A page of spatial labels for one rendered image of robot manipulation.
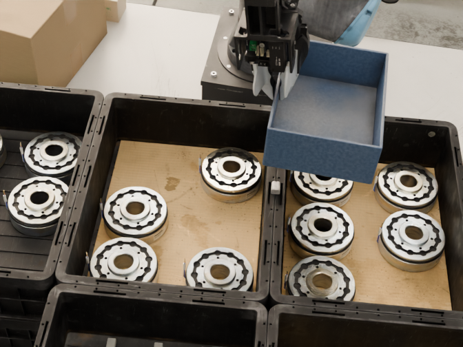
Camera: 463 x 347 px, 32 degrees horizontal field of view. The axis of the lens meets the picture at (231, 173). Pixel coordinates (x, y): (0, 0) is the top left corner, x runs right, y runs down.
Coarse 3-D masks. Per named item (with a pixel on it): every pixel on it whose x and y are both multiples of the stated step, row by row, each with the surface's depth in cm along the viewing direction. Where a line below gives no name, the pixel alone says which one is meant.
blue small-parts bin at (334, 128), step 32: (320, 64) 120; (352, 64) 119; (384, 64) 115; (288, 96) 118; (320, 96) 119; (352, 96) 119; (384, 96) 110; (288, 128) 114; (320, 128) 114; (352, 128) 115; (288, 160) 107; (320, 160) 106; (352, 160) 105
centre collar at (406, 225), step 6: (408, 222) 129; (414, 222) 129; (402, 228) 128; (408, 228) 129; (420, 228) 128; (426, 228) 129; (402, 234) 127; (426, 234) 128; (402, 240) 127; (408, 240) 127; (414, 240) 127; (420, 240) 127; (426, 240) 127
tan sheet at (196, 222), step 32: (128, 160) 141; (160, 160) 141; (192, 160) 141; (160, 192) 136; (192, 192) 136; (192, 224) 132; (224, 224) 132; (256, 224) 132; (160, 256) 127; (192, 256) 127; (256, 256) 128
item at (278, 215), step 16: (448, 128) 136; (272, 240) 118; (272, 256) 115; (272, 272) 114; (272, 288) 112; (272, 304) 112; (304, 304) 110; (320, 304) 110; (336, 304) 110; (352, 304) 110; (368, 304) 110; (384, 304) 111
